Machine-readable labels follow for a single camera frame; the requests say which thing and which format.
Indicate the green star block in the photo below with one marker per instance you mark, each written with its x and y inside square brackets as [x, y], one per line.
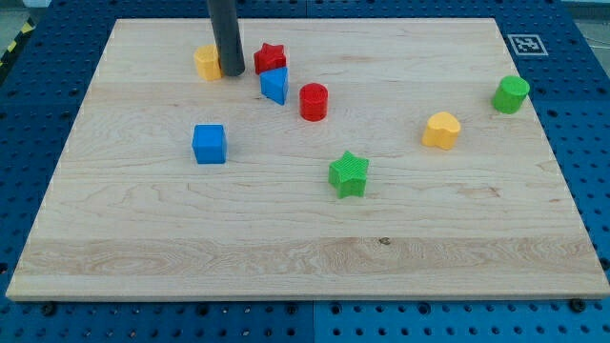
[348, 175]

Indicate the blue triangle block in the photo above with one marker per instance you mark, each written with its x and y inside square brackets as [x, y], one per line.
[274, 84]

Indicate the red star block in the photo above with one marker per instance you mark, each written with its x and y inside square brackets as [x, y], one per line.
[269, 57]

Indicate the wooden board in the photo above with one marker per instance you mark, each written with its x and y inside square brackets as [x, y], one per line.
[131, 216]

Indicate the red cylinder block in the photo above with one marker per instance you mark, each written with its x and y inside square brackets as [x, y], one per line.
[313, 102]

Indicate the blue cube block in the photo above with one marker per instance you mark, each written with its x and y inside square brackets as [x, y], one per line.
[209, 144]

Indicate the yellow heart block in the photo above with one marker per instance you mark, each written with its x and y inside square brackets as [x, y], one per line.
[442, 131]

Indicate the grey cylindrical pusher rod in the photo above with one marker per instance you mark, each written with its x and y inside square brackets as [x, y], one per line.
[226, 34]

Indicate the green cylinder block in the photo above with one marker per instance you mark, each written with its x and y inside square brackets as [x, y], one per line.
[510, 94]

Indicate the white fiducial marker tag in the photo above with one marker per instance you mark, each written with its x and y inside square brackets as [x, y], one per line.
[527, 44]

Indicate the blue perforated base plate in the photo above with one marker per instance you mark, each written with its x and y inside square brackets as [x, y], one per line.
[45, 87]

